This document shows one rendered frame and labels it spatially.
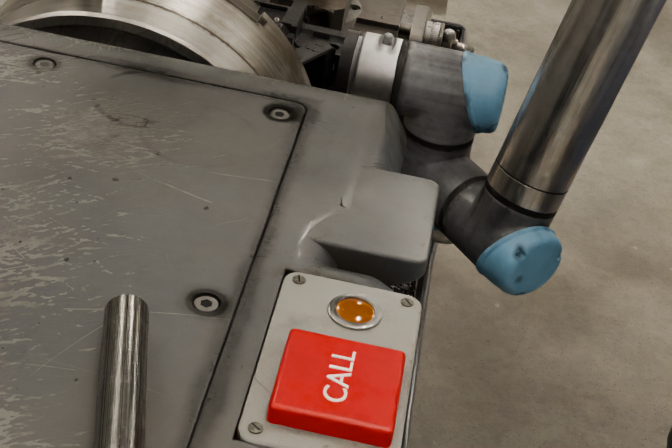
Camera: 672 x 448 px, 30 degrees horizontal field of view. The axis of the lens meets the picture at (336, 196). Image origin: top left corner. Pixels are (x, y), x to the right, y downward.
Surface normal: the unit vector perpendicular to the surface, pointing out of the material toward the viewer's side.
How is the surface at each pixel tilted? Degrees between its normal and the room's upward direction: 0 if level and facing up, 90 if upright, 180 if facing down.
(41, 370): 0
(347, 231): 0
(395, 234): 0
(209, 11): 22
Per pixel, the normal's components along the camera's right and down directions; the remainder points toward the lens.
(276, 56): 0.81, -0.41
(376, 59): 0.00, -0.26
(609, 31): -0.15, 0.38
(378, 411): 0.15, -0.82
